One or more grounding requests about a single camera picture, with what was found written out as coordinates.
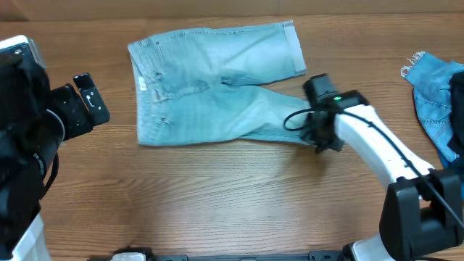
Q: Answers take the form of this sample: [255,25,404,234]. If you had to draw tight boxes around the light blue denim shorts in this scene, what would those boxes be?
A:
[128,21,309,146]

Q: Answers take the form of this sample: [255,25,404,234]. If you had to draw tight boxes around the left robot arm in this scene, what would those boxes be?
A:
[1,54,110,260]

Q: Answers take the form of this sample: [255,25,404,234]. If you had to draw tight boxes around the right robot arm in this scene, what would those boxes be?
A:
[302,74,463,260]

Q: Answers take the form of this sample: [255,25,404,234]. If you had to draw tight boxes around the blue denim garment pile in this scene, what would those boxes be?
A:
[400,51,463,179]

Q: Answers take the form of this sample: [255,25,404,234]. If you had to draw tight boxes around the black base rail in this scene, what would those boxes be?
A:
[88,251,346,261]

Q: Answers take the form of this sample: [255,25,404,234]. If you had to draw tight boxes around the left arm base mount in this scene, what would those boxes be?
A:
[109,247,156,261]

